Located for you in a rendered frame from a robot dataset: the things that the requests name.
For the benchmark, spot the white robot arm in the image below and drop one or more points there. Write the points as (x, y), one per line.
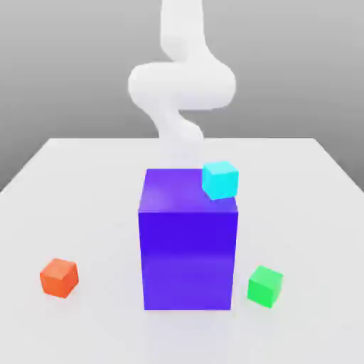
(182, 82)

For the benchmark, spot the small cyan cube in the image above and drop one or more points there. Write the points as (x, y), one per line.
(220, 182)

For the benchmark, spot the small green cube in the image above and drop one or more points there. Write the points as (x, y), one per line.
(264, 287)

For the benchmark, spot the small orange cube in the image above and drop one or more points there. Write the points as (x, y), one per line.
(59, 280)

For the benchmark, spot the large purple box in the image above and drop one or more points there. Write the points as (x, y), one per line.
(187, 256)

